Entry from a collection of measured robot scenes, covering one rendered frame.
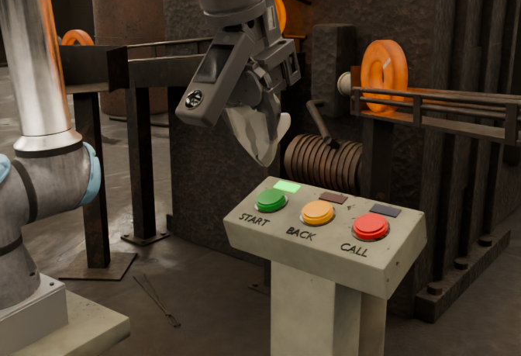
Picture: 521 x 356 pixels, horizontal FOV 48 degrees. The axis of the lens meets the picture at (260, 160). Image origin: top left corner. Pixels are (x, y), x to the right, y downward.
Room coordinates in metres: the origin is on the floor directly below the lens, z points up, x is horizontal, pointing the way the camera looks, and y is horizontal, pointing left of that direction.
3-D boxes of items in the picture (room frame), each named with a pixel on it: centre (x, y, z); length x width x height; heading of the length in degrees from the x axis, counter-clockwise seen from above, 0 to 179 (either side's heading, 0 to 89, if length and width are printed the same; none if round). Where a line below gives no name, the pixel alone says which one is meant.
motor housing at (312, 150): (1.38, -0.18, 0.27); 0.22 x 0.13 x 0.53; 51
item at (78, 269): (1.79, 0.56, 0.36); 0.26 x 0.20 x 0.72; 86
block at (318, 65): (1.56, -0.19, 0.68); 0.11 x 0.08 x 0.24; 141
